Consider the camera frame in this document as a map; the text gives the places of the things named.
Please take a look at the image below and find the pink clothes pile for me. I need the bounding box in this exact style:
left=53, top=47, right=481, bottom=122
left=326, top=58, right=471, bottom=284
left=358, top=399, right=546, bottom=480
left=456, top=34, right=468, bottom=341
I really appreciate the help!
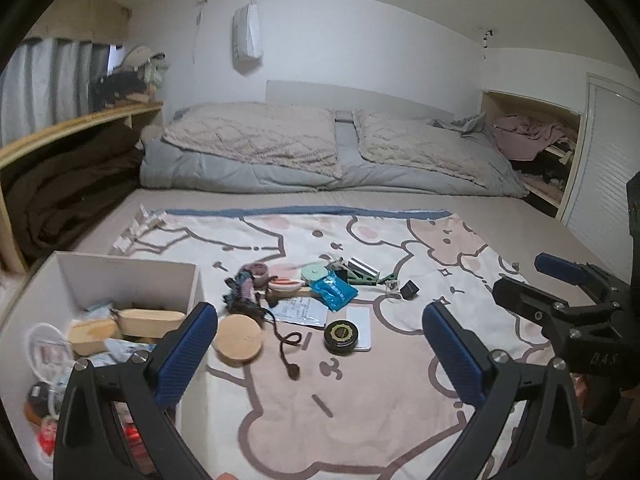
left=491, top=114, right=577, bottom=162

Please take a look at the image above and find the beige quilted pillow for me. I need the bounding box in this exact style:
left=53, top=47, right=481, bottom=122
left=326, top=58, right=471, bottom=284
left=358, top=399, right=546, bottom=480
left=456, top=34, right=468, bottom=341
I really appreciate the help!
left=163, top=102, right=342, bottom=179
left=352, top=110, right=490, bottom=188

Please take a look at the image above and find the oval wooden box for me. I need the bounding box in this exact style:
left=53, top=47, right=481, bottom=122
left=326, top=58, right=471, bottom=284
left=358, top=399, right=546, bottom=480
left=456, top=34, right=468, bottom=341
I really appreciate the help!
left=116, top=309, right=186, bottom=339

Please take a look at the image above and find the cartoon print blanket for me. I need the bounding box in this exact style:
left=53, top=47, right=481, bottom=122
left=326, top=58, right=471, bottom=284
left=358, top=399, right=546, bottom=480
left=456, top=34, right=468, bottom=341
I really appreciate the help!
left=112, top=210, right=552, bottom=479

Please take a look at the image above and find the white hanging pouch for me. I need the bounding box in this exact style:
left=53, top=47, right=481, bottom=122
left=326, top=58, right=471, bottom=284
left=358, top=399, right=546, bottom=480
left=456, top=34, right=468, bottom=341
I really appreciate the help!
left=232, top=2, right=264, bottom=62

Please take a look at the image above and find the white paper sachet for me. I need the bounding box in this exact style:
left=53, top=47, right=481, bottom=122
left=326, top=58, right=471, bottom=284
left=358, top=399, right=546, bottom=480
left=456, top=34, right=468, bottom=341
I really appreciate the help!
left=271, top=297, right=329, bottom=328

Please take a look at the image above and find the wooden shelf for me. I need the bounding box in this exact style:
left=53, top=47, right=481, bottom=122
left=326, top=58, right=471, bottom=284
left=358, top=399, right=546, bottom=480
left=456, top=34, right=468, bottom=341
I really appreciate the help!
left=1, top=102, right=164, bottom=274

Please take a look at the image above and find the black small box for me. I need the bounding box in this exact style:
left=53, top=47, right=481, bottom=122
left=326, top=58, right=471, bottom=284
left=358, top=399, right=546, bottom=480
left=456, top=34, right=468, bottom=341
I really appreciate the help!
left=399, top=280, right=420, bottom=300

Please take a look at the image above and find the right beige quilted pillow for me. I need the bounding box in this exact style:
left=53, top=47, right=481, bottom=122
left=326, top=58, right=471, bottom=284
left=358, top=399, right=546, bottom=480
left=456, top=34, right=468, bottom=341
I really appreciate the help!
left=352, top=110, right=490, bottom=188

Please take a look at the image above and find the grey duvet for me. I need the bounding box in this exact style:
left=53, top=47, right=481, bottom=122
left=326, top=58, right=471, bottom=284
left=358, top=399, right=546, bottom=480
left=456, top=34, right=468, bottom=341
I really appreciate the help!
left=140, top=102, right=527, bottom=198

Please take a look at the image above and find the white plastic ring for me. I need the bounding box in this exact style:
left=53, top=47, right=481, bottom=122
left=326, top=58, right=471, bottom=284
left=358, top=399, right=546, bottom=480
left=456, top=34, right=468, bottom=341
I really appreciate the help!
left=22, top=320, right=76, bottom=396

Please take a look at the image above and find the grey curtain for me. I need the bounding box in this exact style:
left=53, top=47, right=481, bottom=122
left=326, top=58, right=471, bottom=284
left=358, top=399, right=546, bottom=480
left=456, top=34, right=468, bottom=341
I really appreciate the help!
left=1, top=38, right=110, bottom=146

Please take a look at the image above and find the green plastic clip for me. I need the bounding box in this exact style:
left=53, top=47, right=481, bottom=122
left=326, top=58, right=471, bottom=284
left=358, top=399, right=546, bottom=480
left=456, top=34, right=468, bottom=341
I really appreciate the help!
left=346, top=266, right=399, bottom=289

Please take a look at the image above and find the blue foil packet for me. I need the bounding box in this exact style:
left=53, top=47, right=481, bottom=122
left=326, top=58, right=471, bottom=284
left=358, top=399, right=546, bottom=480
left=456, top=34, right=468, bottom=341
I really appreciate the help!
left=310, top=271, right=358, bottom=312

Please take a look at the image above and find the round wooden lid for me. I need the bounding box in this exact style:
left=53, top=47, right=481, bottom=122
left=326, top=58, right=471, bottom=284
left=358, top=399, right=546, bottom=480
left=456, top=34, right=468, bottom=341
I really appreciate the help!
left=213, top=314, right=264, bottom=365

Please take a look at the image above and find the mint green round case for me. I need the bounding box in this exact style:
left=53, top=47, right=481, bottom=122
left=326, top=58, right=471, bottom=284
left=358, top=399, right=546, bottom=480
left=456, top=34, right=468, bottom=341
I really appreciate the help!
left=300, top=262, right=329, bottom=284

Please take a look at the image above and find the white plastic case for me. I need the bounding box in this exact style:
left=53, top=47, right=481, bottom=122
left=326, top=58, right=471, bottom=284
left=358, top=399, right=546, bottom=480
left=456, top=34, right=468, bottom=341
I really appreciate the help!
left=346, top=307, right=372, bottom=352

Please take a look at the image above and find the wooden stick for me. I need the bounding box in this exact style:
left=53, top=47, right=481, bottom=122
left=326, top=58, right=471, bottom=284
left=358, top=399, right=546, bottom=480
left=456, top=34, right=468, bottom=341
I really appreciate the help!
left=265, top=286, right=319, bottom=307

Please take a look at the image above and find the white cardboard shoe box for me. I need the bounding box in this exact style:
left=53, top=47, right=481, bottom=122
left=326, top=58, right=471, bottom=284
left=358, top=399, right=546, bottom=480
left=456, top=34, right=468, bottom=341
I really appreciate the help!
left=1, top=252, right=204, bottom=479

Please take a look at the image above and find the left beige quilted pillow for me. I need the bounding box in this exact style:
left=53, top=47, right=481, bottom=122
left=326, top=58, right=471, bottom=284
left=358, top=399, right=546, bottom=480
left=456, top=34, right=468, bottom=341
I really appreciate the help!
left=163, top=102, right=342, bottom=179

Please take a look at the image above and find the crocheted blue brown yarn piece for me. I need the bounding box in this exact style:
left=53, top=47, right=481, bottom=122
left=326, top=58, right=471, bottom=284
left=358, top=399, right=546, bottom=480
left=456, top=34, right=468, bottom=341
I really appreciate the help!
left=224, top=262, right=303, bottom=380

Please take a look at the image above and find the dark brown folded blanket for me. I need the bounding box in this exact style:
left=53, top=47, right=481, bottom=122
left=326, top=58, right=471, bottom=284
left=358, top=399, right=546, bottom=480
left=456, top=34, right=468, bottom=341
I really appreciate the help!
left=3, top=122, right=143, bottom=262

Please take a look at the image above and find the white tape roll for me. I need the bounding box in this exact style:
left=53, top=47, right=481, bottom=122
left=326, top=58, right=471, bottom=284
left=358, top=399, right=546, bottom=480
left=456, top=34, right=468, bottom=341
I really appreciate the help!
left=268, top=278, right=304, bottom=294

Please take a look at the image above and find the white cap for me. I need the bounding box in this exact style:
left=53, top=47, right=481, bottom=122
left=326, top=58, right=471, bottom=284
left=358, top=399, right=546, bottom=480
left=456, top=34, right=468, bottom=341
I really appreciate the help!
left=119, top=44, right=166, bottom=70

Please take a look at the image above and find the black round tin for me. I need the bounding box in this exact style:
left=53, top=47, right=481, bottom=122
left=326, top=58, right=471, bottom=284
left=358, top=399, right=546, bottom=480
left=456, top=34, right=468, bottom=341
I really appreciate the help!
left=323, top=320, right=358, bottom=356

